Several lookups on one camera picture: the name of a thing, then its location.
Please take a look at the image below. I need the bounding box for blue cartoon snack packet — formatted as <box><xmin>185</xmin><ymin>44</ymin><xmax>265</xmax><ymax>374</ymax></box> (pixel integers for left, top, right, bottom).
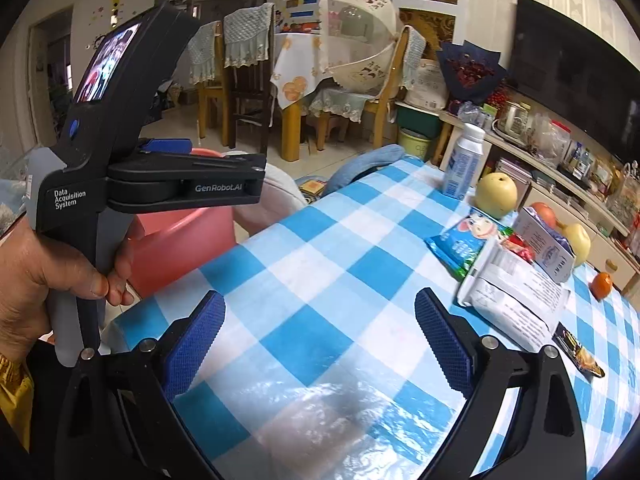
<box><xmin>424</xmin><ymin>208</ymin><xmax>513</xmax><ymax>281</ymax></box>

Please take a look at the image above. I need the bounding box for yellow sleeve forearm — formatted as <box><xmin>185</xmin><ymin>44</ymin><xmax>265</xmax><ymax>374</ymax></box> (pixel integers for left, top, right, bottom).
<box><xmin>0</xmin><ymin>356</ymin><xmax>34</xmax><ymax>451</ymax></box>

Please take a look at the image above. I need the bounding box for person's left hand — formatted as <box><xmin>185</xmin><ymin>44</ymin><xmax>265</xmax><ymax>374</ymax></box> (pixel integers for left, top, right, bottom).
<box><xmin>0</xmin><ymin>218</ymin><xmax>144</xmax><ymax>363</ymax></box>

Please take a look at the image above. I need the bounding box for black orange snack wrapper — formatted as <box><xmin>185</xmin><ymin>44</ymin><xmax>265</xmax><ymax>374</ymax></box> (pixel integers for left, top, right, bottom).
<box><xmin>552</xmin><ymin>323</ymin><xmax>605</xmax><ymax>380</ymax></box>

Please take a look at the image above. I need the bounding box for pink plastic basin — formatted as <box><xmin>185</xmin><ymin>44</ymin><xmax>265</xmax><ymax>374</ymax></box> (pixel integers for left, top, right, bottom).
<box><xmin>127</xmin><ymin>147</ymin><xmax>238</xmax><ymax>299</ymax></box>

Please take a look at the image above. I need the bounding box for red candy wrapper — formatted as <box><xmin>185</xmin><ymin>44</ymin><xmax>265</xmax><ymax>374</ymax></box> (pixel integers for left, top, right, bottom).
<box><xmin>501</xmin><ymin>233</ymin><xmax>536</xmax><ymax>263</ymax></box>

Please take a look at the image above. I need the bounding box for white blue milk carton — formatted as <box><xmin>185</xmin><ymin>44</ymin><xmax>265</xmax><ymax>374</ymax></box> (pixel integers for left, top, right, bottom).
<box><xmin>512</xmin><ymin>207</ymin><xmax>576</xmax><ymax>284</ymax></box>

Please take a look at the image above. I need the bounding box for small orange tangerine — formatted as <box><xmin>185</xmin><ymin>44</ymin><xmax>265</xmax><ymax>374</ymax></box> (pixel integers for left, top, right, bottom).
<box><xmin>589</xmin><ymin>272</ymin><xmax>613</xmax><ymax>301</ymax></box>

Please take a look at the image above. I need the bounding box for blue checkered tablecloth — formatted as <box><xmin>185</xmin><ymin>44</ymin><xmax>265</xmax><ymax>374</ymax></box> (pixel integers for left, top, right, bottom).
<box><xmin>112</xmin><ymin>155</ymin><xmax>640</xmax><ymax>480</ymax></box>

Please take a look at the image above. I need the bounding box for small yellow pear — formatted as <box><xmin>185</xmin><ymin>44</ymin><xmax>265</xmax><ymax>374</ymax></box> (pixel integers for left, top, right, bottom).
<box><xmin>562</xmin><ymin>223</ymin><xmax>591</xmax><ymax>266</ymax></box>

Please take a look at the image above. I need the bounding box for red apple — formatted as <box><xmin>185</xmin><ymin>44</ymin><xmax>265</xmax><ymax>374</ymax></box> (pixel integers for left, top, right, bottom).
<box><xmin>530</xmin><ymin>202</ymin><xmax>556</xmax><ymax>230</ymax></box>

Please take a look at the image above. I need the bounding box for large yellow pear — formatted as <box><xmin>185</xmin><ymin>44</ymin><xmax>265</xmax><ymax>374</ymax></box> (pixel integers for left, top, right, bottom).
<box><xmin>474</xmin><ymin>171</ymin><xmax>518</xmax><ymax>219</ymax></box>

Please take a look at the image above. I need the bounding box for white tv cabinet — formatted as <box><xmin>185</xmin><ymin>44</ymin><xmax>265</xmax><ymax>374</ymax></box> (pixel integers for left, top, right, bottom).
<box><xmin>394</xmin><ymin>102</ymin><xmax>640</xmax><ymax>294</ymax></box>

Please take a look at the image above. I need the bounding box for white blue milk bottle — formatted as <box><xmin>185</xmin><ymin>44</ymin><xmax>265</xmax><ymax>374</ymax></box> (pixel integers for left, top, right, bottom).
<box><xmin>442</xmin><ymin>124</ymin><xmax>485</xmax><ymax>200</ymax></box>

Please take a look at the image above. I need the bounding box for grey white stool cushion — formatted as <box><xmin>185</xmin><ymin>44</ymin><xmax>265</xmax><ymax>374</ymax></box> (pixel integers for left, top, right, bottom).
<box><xmin>232</xmin><ymin>162</ymin><xmax>307</xmax><ymax>236</ymax></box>

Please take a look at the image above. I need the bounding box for cartoon floor mat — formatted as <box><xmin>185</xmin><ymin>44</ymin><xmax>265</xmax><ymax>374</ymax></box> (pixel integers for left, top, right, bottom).
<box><xmin>296</xmin><ymin>176</ymin><xmax>328</xmax><ymax>204</ymax></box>

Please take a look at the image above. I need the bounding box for dark wooden chair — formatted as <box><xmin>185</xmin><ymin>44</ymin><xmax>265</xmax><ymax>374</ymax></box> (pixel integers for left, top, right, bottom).
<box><xmin>222</xmin><ymin>2</ymin><xmax>274</xmax><ymax>155</ymax></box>

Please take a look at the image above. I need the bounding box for green waste bin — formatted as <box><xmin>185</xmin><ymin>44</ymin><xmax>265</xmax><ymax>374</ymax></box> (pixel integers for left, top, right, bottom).
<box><xmin>397</xmin><ymin>128</ymin><xmax>432</xmax><ymax>160</ymax></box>

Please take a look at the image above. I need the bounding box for blue chair cushion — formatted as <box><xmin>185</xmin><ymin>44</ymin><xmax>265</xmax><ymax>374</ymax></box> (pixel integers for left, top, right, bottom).
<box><xmin>322</xmin><ymin>144</ymin><xmax>406</xmax><ymax>196</ymax></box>

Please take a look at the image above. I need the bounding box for dining table with cloth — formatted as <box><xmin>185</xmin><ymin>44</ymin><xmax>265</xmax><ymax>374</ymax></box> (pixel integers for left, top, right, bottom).
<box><xmin>271</xmin><ymin>32</ymin><xmax>324</xmax><ymax>162</ymax></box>

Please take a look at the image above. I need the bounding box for glass kettle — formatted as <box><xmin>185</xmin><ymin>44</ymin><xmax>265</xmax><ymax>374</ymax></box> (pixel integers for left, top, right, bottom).
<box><xmin>498</xmin><ymin>101</ymin><xmax>530</xmax><ymax>142</ymax></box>

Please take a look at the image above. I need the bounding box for dark blue flower bouquet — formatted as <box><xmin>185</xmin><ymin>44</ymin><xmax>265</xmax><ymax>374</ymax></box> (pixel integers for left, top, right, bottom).
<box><xmin>436</xmin><ymin>41</ymin><xmax>508</xmax><ymax>105</ymax></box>

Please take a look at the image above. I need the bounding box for black television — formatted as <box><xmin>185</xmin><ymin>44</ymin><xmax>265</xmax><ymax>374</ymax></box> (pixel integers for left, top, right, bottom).
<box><xmin>508</xmin><ymin>0</ymin><xmax>640</xmax><ymax>162</ymax></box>

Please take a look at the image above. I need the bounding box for mesh food cover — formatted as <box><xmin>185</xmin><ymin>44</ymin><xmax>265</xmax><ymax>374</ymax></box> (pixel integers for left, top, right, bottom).
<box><xmin>319</xmin><ymin>0</ymin><xmax>400</xmax><ymax>93</ymax></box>

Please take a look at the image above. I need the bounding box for wooden chair lace cover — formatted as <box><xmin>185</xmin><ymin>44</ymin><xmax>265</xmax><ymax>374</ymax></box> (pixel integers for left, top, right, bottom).
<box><xmin>363</xmin><ymin>25</ymin><xmax>426</xmax><ymax>150</ymax></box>

